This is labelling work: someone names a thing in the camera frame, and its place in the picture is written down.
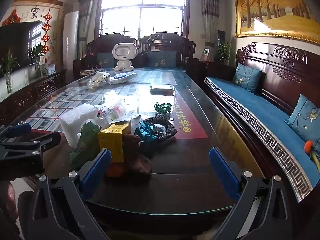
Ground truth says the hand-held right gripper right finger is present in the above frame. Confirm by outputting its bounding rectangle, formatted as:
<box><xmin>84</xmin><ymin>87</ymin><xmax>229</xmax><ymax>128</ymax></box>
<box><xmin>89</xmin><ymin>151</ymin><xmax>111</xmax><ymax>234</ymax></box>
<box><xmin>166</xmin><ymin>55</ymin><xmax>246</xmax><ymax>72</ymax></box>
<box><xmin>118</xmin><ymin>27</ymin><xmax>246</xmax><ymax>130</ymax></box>
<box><xmin>209</xmin><ymin>147</ymin><xmax>294</xmax><ymax>240</ymax></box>

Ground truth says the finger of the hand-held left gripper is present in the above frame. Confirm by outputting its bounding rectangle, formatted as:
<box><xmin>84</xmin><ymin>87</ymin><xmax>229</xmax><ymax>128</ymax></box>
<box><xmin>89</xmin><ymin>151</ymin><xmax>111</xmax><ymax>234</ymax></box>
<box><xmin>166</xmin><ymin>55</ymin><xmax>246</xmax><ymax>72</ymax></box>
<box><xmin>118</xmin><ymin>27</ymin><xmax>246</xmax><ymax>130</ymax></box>
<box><xmin>0</xmin><ymin>131</ymin><xmax>62</xmax><ymax>157</ymax></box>
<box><xmin>0</xmin><ymin>121</ymin><xmax>32</xmax><ymax>143</ymax></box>

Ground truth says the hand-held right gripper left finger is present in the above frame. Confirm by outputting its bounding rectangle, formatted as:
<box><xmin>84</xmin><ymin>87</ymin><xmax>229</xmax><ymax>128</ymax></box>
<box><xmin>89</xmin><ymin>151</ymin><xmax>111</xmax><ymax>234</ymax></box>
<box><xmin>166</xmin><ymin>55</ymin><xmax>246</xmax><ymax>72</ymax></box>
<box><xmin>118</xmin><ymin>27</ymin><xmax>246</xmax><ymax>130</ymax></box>
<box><xmin>25</xmin><ymin>148</ymin><xmax>113</xmax><ymax>240</ymax></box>

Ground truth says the yellow cardboard box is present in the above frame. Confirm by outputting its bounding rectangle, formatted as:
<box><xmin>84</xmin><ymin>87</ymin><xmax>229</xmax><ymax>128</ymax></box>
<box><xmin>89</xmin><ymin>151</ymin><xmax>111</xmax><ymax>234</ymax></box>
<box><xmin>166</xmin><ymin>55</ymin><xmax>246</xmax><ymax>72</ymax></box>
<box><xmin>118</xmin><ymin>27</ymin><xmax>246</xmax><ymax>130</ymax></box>
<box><xmin>98</xmin><ymin>123</ymin><xmax>132</xmax><ymax>163</ymax></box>

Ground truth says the teal wrapper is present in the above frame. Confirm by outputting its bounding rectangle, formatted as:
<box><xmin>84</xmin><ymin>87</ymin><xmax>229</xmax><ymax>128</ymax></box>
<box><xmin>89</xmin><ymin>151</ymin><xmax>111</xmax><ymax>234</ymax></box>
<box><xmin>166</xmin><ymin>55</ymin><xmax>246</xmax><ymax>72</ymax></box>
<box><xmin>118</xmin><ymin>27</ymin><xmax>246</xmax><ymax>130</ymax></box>
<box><xmin>135</xmin><ymin>122</ymin><xmax>158</xmax><ymax>144</ymax></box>

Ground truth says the black foam square with hole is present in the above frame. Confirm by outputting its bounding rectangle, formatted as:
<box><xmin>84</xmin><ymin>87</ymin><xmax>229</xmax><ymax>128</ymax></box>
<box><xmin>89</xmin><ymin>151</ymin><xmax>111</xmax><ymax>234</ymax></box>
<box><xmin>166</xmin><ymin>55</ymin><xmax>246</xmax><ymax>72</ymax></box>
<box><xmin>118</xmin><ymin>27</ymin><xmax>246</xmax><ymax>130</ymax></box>
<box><xmin>143</xmin><ymin>114</ymin><xmax>178</xmax><ymax>143</ymax></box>

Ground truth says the green plastic bag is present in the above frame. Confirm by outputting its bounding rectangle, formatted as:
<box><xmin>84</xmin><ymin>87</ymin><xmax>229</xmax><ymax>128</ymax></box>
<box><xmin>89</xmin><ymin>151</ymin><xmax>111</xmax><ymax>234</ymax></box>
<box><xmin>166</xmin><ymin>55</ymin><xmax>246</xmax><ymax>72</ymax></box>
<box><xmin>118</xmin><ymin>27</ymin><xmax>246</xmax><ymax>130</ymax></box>
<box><xmin>69</xmin><ymin>121</ymin><xmax>101</xmax><ymax>170</ymax></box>

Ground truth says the brown crumpled wrapper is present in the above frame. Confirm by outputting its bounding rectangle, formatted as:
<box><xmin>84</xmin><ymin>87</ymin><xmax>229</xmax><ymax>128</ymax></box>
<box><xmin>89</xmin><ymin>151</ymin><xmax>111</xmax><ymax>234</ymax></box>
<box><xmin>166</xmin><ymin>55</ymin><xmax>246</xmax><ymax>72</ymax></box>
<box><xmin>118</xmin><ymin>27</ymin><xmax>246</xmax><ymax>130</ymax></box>
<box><xmin>122</xmin><ymin>132</ymin><xmax>152</xmax><ymax>176</ymax></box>

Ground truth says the white foam sheet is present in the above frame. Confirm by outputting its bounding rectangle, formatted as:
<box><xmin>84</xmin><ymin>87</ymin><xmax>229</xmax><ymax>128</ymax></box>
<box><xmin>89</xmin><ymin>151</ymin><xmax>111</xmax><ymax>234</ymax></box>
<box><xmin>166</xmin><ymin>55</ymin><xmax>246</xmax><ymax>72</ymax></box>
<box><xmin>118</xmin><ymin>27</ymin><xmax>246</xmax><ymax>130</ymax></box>
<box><xmin>59</xmin><ymin>103</ymin><xmax>100</xmax><ymax>148</ymax></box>

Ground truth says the dark wooden television cabinet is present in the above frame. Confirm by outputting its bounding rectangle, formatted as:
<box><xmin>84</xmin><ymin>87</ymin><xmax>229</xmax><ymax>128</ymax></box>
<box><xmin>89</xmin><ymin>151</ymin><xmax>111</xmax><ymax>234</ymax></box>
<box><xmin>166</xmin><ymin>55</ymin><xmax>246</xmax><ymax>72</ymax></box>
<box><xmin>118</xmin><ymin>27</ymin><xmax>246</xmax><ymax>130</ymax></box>
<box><xmin>0</xmin><ymin>69</ymin><xmax>67</xmax><ymax>128</ymax></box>

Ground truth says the dark wooden glass-topped table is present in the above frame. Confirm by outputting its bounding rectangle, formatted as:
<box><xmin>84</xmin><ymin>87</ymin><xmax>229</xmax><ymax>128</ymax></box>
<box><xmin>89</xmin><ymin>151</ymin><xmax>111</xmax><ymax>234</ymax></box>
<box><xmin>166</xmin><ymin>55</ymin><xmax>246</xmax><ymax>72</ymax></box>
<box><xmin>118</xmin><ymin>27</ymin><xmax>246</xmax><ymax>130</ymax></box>
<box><xmin>0</xmin><ymin>68</ymin><xmax>267</xmax><ymax>240</ymax></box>

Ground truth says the photo collage sheet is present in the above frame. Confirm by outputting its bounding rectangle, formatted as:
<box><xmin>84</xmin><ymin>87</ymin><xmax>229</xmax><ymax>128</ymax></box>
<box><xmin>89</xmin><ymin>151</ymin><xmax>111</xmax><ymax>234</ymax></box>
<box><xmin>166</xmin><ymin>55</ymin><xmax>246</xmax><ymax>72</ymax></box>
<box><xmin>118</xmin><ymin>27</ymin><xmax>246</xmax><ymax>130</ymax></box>
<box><xmin>25</xmin><ymin>70</ymin><xmax>185</xmax><ymax>133</ymax></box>

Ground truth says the red printed banner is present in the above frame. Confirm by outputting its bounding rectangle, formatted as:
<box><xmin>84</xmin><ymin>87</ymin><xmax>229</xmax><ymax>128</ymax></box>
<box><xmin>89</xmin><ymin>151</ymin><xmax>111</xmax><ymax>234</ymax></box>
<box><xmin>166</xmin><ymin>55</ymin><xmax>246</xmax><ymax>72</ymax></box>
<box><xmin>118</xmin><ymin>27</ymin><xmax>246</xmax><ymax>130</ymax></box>
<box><xmin>171</xmin><ymin>99</ymin><xmax>208</xmax><ymax>141</ymax></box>

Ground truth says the white printed plastic bag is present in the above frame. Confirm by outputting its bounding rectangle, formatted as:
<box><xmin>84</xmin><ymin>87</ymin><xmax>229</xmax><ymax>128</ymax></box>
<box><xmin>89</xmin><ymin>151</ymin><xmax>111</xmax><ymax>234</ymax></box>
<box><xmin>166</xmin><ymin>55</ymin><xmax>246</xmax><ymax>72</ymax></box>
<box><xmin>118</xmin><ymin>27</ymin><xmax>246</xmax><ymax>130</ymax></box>
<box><xmin>96</xmin><ymin>99</ymin><xmax>134</xmax><ymax>125</ymax></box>

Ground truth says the white paper scrap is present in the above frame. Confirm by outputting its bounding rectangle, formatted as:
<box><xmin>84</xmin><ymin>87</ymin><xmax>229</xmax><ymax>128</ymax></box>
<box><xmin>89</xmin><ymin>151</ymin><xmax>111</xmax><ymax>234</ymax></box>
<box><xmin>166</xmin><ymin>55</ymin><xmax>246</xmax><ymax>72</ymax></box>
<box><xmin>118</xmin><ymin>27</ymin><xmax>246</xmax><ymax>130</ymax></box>
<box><xmin>129</xmin><ymin>114</ymin><xmax>149</xmax><ymax>127</ymax></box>

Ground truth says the bamboo plant in glass vase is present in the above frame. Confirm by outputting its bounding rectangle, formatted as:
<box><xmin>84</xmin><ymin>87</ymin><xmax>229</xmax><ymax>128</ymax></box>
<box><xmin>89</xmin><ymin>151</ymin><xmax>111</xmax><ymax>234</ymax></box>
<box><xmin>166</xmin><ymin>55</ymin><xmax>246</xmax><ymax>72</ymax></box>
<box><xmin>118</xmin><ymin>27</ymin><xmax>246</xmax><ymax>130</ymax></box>
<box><xmin>27</xmin><ymin>43</ymin><xmax>46</xmax><ymax>78</ymax></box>
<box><xmin>0</xmin><ymin>51</ymin><xmax>20</xmax><ymax>95</ymax></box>

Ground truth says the small white box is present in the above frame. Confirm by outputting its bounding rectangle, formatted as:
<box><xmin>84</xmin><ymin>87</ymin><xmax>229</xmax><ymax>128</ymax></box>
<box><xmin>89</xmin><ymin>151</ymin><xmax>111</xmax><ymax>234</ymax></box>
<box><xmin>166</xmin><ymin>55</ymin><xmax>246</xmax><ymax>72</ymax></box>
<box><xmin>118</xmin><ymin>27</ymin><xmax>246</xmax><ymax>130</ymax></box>
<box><xmin>41</xmin><ymin>64</ymin><xmax>57</xmax><ymax>77</ymax></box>

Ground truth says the blue seat mat patterned trim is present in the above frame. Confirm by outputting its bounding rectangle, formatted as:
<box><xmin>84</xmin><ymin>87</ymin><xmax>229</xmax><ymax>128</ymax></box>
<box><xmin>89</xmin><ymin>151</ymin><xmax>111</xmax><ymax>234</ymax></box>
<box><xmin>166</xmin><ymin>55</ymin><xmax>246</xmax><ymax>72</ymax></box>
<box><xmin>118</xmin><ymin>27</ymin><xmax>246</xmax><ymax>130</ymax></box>
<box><xmin>204</xmin><ymin>76</ymin><xmax>320</xmax><ymax>203</ymax></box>

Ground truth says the white floral plastic bag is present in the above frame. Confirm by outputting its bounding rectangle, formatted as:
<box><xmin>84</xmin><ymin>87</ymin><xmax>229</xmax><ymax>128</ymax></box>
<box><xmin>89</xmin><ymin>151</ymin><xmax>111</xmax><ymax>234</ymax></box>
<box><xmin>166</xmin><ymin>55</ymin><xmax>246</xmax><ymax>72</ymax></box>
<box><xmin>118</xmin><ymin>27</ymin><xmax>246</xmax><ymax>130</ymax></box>
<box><xmin>87</xmin><ymin>71</ymin><xmax>111</xmax><ymax>90</ymax></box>

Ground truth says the black television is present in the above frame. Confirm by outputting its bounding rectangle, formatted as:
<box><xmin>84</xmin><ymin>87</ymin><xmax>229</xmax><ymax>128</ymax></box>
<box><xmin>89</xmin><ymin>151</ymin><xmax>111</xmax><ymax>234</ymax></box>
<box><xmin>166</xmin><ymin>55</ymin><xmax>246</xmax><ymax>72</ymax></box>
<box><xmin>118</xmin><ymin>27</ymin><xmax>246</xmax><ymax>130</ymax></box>
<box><xmin>0</xmin><ymin>22</ymin><xmax>43</xmax><ymax>78</ymax></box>

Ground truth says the green crumpled wrapper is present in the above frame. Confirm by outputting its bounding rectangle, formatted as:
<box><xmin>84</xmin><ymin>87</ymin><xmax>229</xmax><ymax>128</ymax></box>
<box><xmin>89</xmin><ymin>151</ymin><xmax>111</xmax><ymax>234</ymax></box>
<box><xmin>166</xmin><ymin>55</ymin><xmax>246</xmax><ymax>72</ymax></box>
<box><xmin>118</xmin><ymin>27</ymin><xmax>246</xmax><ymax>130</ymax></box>
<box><xmin>154</xmin><ymin>102</ymin><xmax>173</xmax><ymax>115</ymax></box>

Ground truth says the white and blue packet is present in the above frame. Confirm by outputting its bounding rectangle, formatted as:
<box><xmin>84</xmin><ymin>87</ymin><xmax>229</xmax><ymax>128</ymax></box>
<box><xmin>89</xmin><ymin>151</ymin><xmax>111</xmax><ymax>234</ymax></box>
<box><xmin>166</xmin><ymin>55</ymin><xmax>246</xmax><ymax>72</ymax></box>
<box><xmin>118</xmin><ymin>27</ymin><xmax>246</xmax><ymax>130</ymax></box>
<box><xmin>108</xmin><ymin>72</ymin><xmax>138</xmax><ymax>85</ymax></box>

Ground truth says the orange pompom stick toy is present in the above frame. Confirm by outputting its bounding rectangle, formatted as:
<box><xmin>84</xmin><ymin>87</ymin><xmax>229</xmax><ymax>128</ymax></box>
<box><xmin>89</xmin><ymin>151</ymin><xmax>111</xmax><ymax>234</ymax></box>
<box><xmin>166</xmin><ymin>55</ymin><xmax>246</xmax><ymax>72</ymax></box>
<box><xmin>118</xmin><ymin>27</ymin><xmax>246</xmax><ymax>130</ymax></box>
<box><xmin>304</xmin><ymin>140</ymin><xmax>320</xmax><ymax>174</ymax></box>

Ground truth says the red knot hanging ornament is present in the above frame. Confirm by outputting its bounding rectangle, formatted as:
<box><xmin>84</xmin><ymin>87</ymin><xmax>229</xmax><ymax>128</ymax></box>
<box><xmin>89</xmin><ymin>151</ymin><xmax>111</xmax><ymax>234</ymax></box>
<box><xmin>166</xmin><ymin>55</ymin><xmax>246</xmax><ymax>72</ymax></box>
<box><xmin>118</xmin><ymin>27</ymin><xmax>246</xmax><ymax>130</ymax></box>
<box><xmin>41</xmin><ymin>14</ymin><xmax>53</xmax><ymax>54</ymax></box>

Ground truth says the blue embroidered cushion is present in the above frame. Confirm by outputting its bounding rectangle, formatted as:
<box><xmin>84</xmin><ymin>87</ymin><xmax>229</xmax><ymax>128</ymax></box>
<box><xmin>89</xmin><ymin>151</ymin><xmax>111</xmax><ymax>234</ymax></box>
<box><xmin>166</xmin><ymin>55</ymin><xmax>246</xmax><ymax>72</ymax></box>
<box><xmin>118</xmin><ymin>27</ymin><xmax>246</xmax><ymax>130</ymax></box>
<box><xmin>232</xmin><ymin>63</ymin><xmax>262</xmax><ymax>93</ymax></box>
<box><xmin>147</xmin><ymin>51</ymin><xmax>177</xmax><ymax>68</ymax></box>
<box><xmin>285</xmin><ymin>94</ymin><xmax>320</xmax><ymax>153</ymax></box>
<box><xmin>97</xmin><ymin>52</ymin><xmax>115</xmax><ymax>68</ymax></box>

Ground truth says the tissue pack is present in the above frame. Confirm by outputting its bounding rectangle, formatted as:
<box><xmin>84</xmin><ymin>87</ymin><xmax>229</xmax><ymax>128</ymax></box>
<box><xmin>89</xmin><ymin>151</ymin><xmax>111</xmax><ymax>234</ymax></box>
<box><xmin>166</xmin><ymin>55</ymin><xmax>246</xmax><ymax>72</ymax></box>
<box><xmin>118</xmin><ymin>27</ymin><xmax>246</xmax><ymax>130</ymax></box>
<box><xmin>149</xmin><ymin>84</ymin><xmax>175</xmax><ymax>93</ymax></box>

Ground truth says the white standing air conditioner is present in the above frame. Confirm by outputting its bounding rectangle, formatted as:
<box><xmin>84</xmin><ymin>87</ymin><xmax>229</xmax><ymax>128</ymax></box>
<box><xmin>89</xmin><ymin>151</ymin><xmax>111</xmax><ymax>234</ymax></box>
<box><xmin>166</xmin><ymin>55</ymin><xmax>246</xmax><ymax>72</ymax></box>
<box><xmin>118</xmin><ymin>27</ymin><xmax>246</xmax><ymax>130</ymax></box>
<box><xmin>62</xmin><ymin>11</ymin><xmax>80</xmax><ymax>72</ymax></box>

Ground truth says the white robot toy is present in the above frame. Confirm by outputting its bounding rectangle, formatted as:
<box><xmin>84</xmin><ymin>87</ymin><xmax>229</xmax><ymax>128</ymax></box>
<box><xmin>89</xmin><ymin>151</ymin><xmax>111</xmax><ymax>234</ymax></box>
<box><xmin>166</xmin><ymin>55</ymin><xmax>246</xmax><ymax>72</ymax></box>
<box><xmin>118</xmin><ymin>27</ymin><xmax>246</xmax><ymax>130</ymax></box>
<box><xmin>112</xmin><ymin>42</ymin><xmax>137</xmax><ymax>71</ymax></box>

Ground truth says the long carved wooden sofa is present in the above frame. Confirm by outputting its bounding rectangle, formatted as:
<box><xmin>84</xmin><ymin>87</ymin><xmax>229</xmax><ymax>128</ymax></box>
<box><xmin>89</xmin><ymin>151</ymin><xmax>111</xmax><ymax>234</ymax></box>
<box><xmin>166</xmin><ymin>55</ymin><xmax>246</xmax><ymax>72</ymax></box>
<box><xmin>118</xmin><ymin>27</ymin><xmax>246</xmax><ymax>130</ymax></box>
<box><xmin>204</xmin><ymin>42</ymin><xmax>320</xmax><ymax>203</ymax></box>

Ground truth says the green potted plant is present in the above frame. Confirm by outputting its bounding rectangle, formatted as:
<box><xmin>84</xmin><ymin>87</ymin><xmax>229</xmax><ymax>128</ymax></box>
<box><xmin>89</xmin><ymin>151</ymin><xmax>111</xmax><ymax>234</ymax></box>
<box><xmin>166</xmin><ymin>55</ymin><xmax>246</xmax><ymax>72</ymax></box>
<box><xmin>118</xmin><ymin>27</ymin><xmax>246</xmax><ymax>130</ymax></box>
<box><xmin>216</xmin><ymin>42</ymin><xmax>232</xmax><ymax>64</ymax></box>

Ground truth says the patterned curtain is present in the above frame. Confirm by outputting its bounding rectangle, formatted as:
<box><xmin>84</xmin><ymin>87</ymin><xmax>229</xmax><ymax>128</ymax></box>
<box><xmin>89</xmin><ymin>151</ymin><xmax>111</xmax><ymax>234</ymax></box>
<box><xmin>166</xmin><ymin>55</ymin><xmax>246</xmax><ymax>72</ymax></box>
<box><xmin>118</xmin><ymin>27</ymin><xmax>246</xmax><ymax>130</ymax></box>
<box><xmin>200</xmin><ymin>0</ymin><xmax>220</xmax><ymax>48</ymax></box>
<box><xmin>77</xmin><ymin>0</ymin><xmax>100</xmax><ymax>49</ymax></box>

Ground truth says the short carved wooden sofa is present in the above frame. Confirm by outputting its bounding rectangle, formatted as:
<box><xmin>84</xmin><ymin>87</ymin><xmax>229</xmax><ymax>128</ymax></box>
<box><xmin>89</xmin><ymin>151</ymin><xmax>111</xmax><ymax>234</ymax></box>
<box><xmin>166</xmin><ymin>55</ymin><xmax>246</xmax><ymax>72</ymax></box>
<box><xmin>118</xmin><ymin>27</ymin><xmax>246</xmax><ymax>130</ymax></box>
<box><xmin>72</xmin><ymin>32</ymin><xmax>200</xmax><ymax>77</ymax></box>

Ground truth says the large window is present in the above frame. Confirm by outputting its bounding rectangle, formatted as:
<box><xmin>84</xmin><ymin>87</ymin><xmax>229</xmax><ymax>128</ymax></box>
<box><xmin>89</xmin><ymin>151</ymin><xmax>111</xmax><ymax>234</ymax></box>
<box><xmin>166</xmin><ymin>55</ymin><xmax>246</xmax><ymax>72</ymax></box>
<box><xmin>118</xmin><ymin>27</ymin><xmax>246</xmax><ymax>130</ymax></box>
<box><xmin>94</xmin><ymin>0</ymin><xmax>190</xmax><ymax>40</ymax></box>

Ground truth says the gold framed tree painting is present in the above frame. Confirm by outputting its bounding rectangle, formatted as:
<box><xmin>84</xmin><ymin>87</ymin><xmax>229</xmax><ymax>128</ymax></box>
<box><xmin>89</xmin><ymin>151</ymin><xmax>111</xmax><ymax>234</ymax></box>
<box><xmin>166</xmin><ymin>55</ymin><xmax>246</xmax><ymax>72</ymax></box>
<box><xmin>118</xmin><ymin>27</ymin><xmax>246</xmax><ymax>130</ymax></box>
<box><xmin>234</xmin><ymin>0</ymin><xmax>320</xmax><ymax>46</ymax></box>

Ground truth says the framed calligraphy wall art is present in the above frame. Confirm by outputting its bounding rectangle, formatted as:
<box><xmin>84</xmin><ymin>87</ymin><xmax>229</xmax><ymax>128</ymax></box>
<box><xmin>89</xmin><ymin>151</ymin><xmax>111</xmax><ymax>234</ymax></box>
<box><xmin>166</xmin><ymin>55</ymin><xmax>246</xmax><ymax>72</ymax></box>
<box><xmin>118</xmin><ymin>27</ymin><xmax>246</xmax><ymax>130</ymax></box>
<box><xmin>0</xmin><ymin>0</ymin><xmax>64</xmax><ymax>68</ymax></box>

